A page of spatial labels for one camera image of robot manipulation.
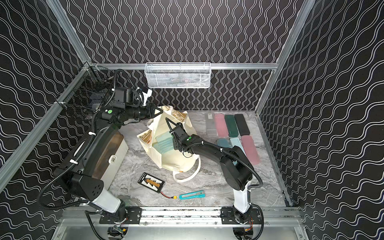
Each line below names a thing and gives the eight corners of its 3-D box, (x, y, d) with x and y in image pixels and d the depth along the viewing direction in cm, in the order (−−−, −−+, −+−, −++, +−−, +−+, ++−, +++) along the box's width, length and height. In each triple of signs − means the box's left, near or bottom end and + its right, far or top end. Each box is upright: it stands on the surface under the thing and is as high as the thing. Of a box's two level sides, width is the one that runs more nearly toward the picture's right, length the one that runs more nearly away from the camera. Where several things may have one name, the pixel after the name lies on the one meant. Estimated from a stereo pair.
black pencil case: (239, 135, 109) (240, 133, 106) (234, 116, 121) (235, 114, 118) (249, 135, 109) (250, 133, 106) (243, 116, 121) (244, 114, 118)
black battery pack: (138, 183, 87) (137, 182, 85) (145, 173, 91) (144, 171, 89) (159, 193, 83) (158, 192, 82) (165, 182, 87) (164, 181, 85)
